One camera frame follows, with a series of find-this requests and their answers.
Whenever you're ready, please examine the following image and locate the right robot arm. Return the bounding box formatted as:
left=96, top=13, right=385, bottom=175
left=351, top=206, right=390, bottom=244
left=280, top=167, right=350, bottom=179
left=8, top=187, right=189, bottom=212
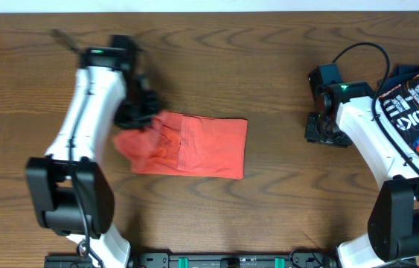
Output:
left=305, top=64, right=419, bottom=267

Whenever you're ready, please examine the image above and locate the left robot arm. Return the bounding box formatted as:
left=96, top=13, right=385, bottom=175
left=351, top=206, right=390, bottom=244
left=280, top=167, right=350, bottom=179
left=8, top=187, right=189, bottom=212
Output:
left=25, top=29, right=161, bottom=267

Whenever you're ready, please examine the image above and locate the red Boyd soccer t-shirt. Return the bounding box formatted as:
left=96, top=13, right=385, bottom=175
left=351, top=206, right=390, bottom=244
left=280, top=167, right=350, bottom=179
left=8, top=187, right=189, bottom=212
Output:
left=113, top=111, right=248, bottom=179

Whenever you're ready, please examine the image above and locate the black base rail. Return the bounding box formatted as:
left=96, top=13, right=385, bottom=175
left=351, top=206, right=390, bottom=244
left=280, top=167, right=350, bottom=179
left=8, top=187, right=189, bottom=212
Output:
left=43, top=252, right=419, bottom=268

